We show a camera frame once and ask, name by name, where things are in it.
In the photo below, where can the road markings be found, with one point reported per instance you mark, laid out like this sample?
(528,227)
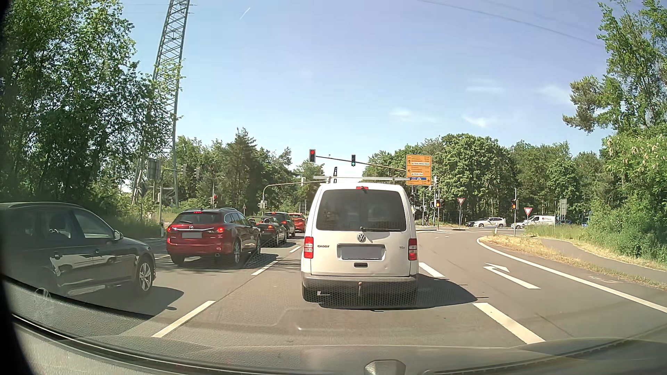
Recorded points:
(508,323)

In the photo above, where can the dark convertible car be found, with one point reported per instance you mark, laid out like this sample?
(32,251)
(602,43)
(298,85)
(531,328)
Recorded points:
(271,231)

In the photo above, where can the grey asphalt road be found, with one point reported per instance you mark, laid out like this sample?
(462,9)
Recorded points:
(271,307)

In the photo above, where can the dark grey car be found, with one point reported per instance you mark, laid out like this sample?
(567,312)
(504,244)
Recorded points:
(284,218)

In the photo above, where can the traffic light on post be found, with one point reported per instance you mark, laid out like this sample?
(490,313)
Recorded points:
(214,200)

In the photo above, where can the dark red estate car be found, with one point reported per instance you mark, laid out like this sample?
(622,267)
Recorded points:
(211,234)

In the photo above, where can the grey cycle path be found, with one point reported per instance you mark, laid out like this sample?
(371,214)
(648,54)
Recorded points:
(599,256)

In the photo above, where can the orange direction sign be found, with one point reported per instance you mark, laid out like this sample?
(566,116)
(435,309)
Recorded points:
(419,169)

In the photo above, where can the white van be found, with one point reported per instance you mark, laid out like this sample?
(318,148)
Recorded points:
(359,245)
(536,221)

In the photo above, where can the large green trees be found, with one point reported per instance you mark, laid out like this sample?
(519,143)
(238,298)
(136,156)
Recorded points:
(67,104)

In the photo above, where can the steel lattice pylon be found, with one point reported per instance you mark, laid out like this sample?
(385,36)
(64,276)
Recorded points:
(168,78)

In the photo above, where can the wood of green trees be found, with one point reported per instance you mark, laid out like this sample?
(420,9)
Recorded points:
(484,172)

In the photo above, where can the green trees and bushes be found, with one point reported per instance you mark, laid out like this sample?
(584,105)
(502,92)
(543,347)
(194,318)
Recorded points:
(633,156)

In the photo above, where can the road sign on post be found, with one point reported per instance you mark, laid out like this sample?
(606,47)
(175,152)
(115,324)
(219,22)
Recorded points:
(563,207)

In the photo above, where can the grass verge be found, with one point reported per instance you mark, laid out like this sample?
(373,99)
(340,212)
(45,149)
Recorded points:
(547,252)
(135,226)

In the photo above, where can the grey road sign back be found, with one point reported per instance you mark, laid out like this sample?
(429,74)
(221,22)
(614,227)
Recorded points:
(153,169)

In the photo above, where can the traffic light with give-way sign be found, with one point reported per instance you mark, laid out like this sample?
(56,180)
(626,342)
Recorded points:
(439,203)
(514,206)

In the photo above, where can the white car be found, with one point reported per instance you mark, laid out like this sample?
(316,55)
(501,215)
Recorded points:
(490,222)

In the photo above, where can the black car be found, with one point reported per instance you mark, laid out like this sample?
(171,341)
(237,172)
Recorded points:
(78,250)

